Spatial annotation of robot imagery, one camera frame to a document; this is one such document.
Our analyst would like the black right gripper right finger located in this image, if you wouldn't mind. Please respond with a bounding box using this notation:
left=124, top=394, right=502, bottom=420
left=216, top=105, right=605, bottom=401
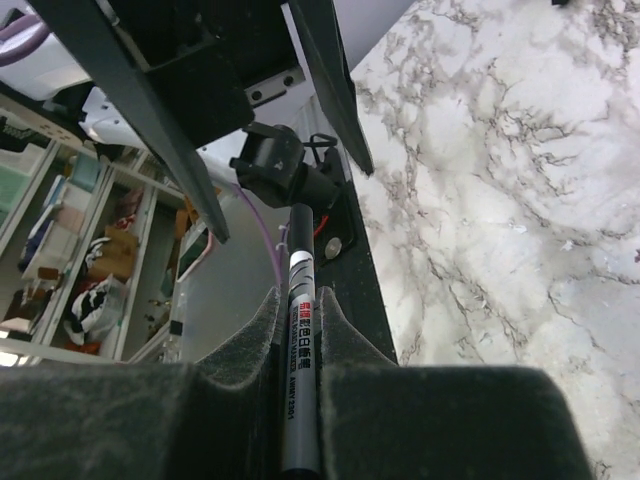
left=288, top=1, right=374, bottom=176

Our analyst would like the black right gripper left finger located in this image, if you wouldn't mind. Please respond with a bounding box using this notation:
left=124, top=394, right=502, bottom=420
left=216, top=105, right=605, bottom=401
left=30, top=1, right=230, bottom=244

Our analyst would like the black whiteboard marker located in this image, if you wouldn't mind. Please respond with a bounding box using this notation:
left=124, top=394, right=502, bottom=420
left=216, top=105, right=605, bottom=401
left=281, top=204, right=321, bottom=479

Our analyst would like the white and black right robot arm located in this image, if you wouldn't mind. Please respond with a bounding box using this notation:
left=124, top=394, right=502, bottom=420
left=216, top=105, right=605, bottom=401
left=1, top=1, right=374, bottom=241

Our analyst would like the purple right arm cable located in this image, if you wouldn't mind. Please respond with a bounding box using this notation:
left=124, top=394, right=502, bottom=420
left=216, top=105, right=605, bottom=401
left=232, top=182, right=291, bottom=289

